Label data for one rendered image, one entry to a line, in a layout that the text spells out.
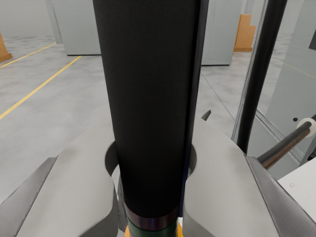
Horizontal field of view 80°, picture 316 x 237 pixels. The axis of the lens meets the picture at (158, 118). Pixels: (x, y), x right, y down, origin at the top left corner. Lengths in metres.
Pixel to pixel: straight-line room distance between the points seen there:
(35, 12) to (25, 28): 1.17
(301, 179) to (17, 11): 14.16
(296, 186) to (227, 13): 5.48
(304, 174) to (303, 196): 0.05
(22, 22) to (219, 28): 11.27
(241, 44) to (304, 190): 7.91
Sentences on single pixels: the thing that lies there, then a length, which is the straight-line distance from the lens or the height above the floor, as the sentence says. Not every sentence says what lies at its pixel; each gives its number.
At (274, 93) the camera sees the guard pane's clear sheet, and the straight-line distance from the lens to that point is 1.32.
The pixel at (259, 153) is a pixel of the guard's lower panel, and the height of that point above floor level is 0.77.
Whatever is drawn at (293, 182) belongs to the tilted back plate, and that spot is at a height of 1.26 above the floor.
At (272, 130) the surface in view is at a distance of 1.31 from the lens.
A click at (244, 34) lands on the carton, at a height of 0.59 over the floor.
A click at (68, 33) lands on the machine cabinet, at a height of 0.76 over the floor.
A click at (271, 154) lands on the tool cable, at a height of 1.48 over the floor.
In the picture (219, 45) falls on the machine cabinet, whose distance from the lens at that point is 5.94.
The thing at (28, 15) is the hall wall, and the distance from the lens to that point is 13.98.
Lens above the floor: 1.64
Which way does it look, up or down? 32 degrees down
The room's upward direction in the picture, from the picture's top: 1 degrees counter-clockwise
